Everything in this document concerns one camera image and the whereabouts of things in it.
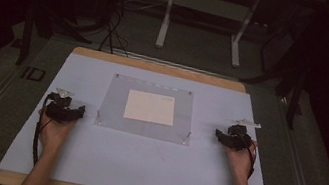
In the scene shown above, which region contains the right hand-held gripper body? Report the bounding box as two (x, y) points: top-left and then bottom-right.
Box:
(224, 116), (263, 155)

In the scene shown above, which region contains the person's right hand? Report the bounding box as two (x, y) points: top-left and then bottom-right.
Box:
(216, 135), (260, 183)

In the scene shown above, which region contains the person's left hand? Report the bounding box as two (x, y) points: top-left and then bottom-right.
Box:
(32, 107), (81, 158)

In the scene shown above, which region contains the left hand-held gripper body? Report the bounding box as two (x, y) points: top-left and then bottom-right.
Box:
(42, 85), (79, 126)

